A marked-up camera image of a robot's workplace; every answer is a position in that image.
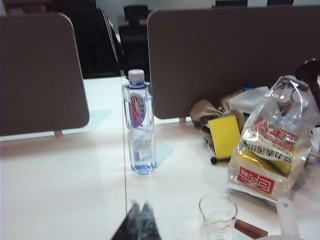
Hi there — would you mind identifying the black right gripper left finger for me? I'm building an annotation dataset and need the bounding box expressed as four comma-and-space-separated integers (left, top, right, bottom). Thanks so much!
109, 201, 141, 240

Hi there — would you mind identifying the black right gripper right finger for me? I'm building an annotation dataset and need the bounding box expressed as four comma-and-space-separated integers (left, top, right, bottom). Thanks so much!
141, 201, 165, 240

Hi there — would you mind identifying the small clear glass measuring cup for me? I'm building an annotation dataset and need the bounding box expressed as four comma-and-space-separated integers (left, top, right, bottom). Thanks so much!
199, 193, 238, 240

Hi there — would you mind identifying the clear plastic water bottle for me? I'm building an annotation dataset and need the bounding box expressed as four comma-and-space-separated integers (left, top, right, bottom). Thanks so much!
121, 69, 157, 175

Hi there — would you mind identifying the black marker pen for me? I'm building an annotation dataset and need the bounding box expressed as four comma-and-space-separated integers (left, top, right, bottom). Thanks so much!
203, 134, 219, 166

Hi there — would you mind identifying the brown wooden stick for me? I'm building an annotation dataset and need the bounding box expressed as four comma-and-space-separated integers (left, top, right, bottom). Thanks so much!
234, 219, 269, 237

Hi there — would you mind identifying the brown cloth bag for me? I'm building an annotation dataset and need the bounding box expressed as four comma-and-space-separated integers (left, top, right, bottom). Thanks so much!
189, 93, 247, 131

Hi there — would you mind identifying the clear printed sponge bag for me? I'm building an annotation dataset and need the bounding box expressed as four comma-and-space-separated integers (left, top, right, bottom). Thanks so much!
227, 74, 313, 202

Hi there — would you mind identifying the white plastic bag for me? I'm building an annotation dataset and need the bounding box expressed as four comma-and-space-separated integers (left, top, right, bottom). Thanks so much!
228, 86, 270, 111

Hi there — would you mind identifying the black chair with white stripes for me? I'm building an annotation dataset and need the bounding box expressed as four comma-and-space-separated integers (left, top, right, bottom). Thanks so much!
63, 6, 125, 80

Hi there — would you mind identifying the black office chair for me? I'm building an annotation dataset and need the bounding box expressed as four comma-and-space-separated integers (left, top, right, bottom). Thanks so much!
117, 4, 151, 71

